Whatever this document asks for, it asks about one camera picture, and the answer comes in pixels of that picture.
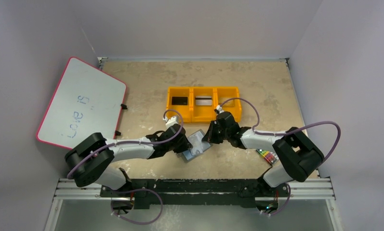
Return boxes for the black card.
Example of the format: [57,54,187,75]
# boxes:
[171,96,188,106]

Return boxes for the yellow middle bin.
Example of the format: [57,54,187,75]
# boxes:
[191,87,215,123]

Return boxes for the yellow right bin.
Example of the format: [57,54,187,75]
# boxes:
[215,87,242,122]

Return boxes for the grey leather card holder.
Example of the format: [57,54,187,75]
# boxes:
[181,129,213,162]

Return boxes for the yellow left bin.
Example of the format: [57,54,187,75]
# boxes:
[166,87,192,123]

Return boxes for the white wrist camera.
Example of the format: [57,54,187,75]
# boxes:
[163,116,182,128]
[214,105,224,115]

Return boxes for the yellow bin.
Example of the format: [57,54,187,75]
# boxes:
[166,87,192,123]
[215,87,242,122]
[191,87,215,123]

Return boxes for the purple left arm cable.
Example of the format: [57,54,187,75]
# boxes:
[66,109,184,180]

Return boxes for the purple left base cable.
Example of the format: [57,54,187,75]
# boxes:
[110,188,164,226]

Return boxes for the pink framed whiteboard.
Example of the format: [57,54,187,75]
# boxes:
[36,57,127,149]

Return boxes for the coloured marker pack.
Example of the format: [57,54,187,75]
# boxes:
[256,149,279,166]

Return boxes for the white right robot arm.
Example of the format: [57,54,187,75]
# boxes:
[202,112,324,196]

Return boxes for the silver striped card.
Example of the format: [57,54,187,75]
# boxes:
[195,95,213,106]

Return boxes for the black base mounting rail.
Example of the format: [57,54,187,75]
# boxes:
[101,178,289,211]

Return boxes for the aluminium frame rail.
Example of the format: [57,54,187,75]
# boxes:
[44,178,344,231]

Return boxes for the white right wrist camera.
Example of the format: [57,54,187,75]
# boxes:
[214,105,224,115]

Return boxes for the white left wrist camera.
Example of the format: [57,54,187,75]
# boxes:
[163,116,182,128]

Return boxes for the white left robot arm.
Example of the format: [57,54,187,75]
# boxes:
[65,124,193,197]

